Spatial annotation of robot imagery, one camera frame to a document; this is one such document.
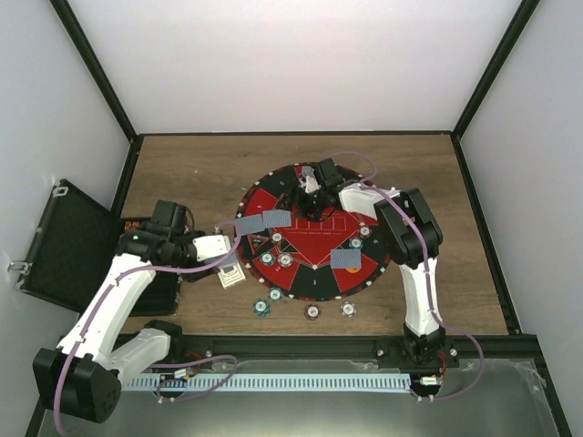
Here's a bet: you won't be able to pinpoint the white card box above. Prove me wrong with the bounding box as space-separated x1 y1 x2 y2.
218 264 246 290

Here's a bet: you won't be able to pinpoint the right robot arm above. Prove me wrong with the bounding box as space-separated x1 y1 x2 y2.
286 158 445 367

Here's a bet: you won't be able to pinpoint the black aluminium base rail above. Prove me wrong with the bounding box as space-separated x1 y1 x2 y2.
161 335 545 371

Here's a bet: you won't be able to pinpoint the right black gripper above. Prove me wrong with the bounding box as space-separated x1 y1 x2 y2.
276 188 327 223

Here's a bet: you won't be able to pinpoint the black frame post left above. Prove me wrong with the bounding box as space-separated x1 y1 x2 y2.
48 0 138 140

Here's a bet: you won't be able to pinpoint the black poker set case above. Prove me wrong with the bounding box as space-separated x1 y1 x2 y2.
7 178 183 316

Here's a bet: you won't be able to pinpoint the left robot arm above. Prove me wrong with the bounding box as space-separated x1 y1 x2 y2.
33 200 241 434

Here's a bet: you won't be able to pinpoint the dealt card seat five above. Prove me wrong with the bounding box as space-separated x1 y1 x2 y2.
301 166 314 178

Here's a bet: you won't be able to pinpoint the orange chips seat nine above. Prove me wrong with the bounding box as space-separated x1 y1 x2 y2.
359 226 372 239

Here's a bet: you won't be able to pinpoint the light blue slotted cable duct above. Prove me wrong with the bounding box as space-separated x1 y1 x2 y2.
124 373 411 393

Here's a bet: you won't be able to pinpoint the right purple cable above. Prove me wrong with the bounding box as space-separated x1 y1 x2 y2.
325 150 486 401

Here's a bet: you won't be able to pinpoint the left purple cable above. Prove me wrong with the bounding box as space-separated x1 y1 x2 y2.
53 219 247 436

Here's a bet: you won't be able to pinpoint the blue white poker chip stack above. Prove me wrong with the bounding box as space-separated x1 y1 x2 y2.
340 301 357 318

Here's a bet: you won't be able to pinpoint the round red black poker mat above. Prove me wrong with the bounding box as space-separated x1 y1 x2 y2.
236 162 391 301

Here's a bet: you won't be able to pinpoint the dealt card seat ten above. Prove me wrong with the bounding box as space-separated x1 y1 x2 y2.
330 249 362 269

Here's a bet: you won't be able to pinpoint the dealt card seat four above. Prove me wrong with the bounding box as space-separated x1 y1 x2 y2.
235 214 265 236

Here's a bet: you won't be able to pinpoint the orange brown poker chip stack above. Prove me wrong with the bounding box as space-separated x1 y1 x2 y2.
304 304 321 320

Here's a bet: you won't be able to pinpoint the black frame post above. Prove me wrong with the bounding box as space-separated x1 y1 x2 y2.
453 0 541 137
48 0 138 140

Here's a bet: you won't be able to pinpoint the green poker chip stack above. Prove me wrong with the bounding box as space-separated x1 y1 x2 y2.
253 299 271 317

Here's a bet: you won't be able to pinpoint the black frame post right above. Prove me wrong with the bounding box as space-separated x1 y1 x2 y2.
453 0 541 137

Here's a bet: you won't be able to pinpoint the green chip mat edge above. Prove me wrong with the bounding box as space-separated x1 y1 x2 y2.
268 288 283 301

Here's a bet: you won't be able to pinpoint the green chips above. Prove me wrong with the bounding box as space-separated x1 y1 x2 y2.
260 252 276 266

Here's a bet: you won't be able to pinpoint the green chips seat nine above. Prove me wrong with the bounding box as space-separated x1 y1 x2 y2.
350 238 363 249

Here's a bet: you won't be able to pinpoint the triangular all in marker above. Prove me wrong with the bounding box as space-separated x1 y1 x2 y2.
247 234 271 254

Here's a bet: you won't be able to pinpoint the purple cable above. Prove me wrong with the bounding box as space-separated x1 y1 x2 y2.
325 150 486 401
53 219 247 436

